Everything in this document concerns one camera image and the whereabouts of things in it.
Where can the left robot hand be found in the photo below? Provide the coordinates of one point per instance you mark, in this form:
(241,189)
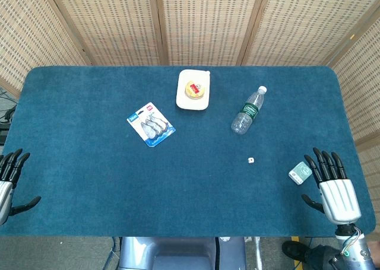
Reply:
(6,181)

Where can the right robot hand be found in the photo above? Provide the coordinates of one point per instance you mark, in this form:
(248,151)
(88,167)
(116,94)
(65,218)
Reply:
(338,193)

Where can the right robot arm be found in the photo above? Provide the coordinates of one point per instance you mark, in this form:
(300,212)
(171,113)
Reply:
(354,246)

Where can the small white die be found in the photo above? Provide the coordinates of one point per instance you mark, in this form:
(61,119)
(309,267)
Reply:
(251,160)

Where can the small green white box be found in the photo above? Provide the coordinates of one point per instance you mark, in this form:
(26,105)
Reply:
(300,173)

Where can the black shoe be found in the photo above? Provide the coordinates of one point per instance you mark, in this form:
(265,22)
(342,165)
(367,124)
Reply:
(294,250)

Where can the clear plastic water bottle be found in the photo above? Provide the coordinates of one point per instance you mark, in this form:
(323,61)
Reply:
(248,111)

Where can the blue hook blister pack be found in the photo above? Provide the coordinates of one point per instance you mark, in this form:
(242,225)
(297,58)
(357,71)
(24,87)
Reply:
(150,124)

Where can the blue felt table mat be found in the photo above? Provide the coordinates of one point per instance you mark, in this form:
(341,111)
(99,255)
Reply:
(178,169)

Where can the grey robot torso base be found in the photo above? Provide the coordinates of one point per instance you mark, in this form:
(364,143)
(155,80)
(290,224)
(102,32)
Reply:
(181,253)

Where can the yellow round snack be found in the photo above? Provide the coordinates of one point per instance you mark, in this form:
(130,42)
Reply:
(195,90)

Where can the white rectangular plate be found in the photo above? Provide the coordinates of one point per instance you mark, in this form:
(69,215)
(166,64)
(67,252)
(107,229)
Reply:
(193,89)

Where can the woven bamboo folding screen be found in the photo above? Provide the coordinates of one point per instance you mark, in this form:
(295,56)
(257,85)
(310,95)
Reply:
(190,23)

